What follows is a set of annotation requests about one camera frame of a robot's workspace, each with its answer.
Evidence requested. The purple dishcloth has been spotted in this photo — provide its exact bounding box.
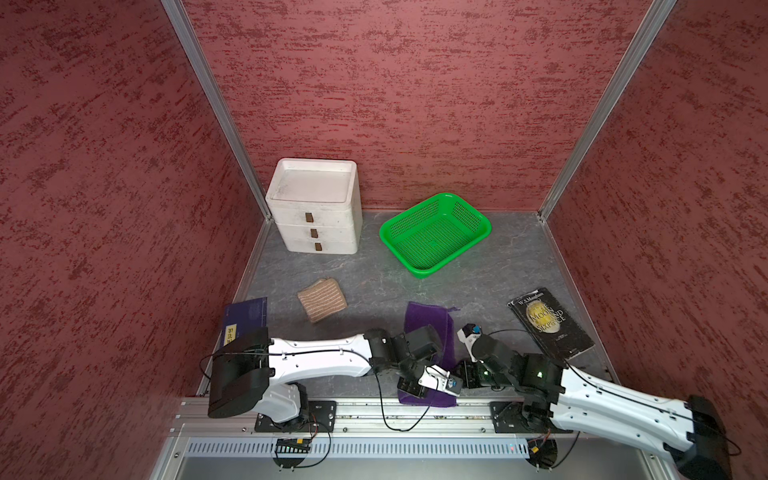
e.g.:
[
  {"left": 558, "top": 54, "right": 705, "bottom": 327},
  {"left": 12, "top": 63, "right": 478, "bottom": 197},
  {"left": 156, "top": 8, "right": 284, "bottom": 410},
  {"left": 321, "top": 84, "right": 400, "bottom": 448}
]
[{"left": 397, "top": 302, "right": 457, "bottom": 408}]

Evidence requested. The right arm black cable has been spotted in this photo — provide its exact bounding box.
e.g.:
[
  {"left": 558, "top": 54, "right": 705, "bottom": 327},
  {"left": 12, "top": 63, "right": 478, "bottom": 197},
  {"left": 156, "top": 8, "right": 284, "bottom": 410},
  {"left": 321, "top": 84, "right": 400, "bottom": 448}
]
[{"left": 485, "top": 328, "right": 742, "bottom": 457}]

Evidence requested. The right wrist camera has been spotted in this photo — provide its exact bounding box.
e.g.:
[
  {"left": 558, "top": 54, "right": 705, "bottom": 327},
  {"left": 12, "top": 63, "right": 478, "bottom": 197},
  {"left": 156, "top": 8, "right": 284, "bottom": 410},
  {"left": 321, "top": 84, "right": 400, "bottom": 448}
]
[{"left": 457, "top": 323, "right": 483, "bottom": 363}]

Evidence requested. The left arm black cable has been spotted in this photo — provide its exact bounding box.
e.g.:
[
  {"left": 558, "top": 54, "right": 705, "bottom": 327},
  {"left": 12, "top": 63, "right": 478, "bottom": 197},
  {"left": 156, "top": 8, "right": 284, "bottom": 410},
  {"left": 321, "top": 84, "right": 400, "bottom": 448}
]
[{"left": 371, "top": 359, "right": 433, "bottom": 433}]

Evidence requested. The aluminium mounting rail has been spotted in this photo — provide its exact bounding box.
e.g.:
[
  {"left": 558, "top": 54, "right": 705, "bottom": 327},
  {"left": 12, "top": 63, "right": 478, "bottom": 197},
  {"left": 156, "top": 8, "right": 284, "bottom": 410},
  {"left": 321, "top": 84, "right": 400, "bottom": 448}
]
[{"left": 173, "top": 395, "right": 658, "bottom": 439}]

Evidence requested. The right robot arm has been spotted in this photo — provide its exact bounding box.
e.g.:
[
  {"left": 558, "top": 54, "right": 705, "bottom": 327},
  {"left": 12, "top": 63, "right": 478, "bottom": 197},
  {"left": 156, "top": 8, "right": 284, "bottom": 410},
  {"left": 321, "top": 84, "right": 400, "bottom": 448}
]
[{"left": 454, "top": 324, "right": 733, "bottom": 479}]

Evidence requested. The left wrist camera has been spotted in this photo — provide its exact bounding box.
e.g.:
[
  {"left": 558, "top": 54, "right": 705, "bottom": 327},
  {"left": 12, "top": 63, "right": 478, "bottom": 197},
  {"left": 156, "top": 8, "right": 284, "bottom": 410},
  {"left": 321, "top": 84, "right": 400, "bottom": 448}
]
[{"left": 418, "top": 365, "right": 463, "bottom": 397}]

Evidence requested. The black paperback book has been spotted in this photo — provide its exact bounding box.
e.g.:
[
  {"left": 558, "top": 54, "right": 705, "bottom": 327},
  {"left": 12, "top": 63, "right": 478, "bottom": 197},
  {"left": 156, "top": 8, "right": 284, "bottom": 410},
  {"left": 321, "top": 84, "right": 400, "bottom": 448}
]
[{"left": 507, "top": 287, "right": 594, "bottom": 362}]

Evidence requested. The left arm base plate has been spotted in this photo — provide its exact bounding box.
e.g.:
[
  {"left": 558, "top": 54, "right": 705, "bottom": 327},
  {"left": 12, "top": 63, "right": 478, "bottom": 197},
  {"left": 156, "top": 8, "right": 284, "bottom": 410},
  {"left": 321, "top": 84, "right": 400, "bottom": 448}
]
[{"left": 254, "top": 400, "right": 338, "bottom": 434}]

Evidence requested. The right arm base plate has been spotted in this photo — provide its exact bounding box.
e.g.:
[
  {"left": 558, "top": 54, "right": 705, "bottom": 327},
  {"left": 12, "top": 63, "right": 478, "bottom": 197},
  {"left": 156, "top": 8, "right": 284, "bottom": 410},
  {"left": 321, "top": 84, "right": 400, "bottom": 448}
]
[{"left": 489, "top": 401, "right": 571, "bottom": 434}]

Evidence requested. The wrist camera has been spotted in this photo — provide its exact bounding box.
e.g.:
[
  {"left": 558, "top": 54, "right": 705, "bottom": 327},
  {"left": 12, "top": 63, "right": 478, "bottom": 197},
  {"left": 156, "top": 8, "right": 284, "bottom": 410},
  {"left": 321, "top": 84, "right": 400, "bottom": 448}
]
[
  {"left": 418, "top": 365, "right": 463, "bottom": 397},
  {"left": 457, "top": 323, "right": 483, "bottom": 363}
]

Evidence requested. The white three-drawer box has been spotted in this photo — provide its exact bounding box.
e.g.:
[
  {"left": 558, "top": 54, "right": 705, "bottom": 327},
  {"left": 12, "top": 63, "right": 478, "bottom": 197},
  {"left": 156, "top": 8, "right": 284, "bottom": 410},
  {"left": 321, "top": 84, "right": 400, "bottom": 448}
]
[{"left": 266, "top": 158, "right": 363, "bottom": 255}]

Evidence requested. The green plastic basket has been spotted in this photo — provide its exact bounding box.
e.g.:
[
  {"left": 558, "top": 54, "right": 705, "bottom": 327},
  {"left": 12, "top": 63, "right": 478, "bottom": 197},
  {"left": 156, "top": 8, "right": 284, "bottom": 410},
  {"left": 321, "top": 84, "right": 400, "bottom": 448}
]
[{"left": 379, "top": 193, "right": 492, "bottom": 279}]

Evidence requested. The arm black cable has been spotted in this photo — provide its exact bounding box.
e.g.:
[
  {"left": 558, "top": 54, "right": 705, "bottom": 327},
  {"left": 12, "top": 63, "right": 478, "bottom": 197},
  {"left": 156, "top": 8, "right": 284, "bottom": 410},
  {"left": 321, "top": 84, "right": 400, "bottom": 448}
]
[
  {"left": 485, "top": 328, "right": 742, "bottom": 457},
  {"left": 371, "top": 359, "right": 433, "bottom": 433}
]

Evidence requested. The blue book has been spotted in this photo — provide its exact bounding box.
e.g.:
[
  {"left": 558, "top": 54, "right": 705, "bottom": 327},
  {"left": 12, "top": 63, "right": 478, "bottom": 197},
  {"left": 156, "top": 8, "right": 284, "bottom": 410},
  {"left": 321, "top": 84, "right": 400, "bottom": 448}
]
[{"left": 218, "top": 297, "right": 268, "bottom": 347}]

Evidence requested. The beige striped dishcloth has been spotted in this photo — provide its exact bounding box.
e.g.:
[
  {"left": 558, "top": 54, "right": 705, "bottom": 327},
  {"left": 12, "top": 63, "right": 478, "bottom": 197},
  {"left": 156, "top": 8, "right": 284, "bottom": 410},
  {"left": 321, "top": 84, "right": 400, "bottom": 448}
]
[{"left": 297, "top": 278, "right": 348, "bottom": 324}]

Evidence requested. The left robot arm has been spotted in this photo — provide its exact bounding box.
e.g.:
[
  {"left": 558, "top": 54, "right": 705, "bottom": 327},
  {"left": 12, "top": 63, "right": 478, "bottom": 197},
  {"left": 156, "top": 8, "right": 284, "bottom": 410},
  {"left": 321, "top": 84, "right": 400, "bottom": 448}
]
[{"left": 208, "top": 326, "right": 462, "bottom": 427}]

